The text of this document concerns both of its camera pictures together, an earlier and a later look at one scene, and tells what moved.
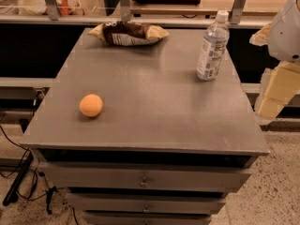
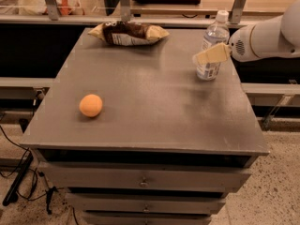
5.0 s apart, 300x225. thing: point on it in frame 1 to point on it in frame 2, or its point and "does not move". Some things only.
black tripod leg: [11, 196] does not move
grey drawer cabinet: [130, 135] does not move
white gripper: [286, 37] to [241, 46]
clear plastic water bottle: [213, 48] does not move
